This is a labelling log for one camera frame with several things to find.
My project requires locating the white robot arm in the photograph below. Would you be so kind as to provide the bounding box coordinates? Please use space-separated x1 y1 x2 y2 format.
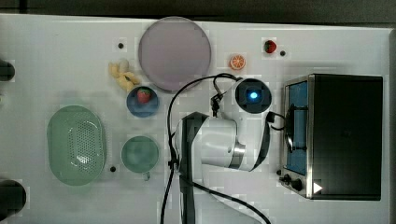
171 77 272 224

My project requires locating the green oval strainer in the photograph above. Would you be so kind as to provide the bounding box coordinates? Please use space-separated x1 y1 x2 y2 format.
47 105 106 186

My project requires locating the red toy strawberry in bowl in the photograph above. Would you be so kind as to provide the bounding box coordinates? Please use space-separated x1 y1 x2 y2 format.
136 88 151 105

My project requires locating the blue bowl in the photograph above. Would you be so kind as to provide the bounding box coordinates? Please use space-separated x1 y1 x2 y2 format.
126 86 160 118

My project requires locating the orange slice toy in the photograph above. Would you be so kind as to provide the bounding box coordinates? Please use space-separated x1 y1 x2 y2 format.
229 54 247 70

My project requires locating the large purple plate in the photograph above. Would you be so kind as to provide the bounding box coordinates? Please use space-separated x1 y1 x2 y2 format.
138 17 212 91

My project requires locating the green mug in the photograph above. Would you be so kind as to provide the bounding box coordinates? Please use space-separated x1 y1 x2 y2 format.
120 135 160 181

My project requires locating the yellow plush banana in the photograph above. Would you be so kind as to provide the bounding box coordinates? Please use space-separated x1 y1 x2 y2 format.
108 59 141 92

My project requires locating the small red strawberry toy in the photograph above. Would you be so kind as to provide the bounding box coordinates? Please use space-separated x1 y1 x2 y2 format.
264 40 276 54

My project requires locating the silver black toaster oven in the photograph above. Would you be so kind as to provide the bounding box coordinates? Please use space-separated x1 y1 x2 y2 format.
277 74 383 201

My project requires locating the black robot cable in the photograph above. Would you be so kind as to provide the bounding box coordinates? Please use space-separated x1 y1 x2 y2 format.
160 73 286 224

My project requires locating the black cylinder upper post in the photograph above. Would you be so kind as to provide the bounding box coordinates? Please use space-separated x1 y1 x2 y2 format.
0 60 15 81

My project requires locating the black cylinder post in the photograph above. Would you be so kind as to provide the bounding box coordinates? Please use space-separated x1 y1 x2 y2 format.
0 60 15 81
0 180 27 221

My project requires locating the black cylinder lower post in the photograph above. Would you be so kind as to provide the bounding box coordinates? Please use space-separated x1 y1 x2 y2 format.
0 180 27 221

